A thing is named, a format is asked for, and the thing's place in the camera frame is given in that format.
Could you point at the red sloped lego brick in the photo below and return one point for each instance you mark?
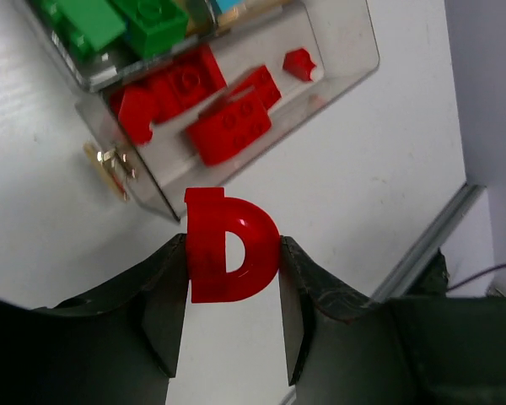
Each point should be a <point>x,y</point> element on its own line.
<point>137,111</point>

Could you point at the aluminium table rail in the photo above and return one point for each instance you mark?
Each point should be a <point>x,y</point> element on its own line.
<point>412,265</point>

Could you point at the long grey drawer bin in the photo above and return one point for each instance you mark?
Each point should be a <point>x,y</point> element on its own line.
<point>339,36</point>

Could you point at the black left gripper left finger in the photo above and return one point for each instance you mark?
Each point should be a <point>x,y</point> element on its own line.
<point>117,343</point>

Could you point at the teal long lego brick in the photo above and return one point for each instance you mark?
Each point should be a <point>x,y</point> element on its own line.
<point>226,5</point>

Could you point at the green square lego brick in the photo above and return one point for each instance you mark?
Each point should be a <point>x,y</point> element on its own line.
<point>152,26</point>

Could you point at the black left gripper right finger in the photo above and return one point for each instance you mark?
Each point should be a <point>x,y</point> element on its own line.
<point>343,348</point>

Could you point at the amber plastic bin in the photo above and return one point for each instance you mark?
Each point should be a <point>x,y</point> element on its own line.
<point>205,18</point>

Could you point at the green long lego brick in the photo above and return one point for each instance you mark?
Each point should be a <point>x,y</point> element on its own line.
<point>85,28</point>

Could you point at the small red lego piece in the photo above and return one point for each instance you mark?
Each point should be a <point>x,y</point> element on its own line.
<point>299,64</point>

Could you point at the red arch lego piece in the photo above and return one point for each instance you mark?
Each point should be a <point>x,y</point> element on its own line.
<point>210,216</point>

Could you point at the smoky grey plastic bin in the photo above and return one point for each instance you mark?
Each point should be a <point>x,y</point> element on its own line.
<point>114,64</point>

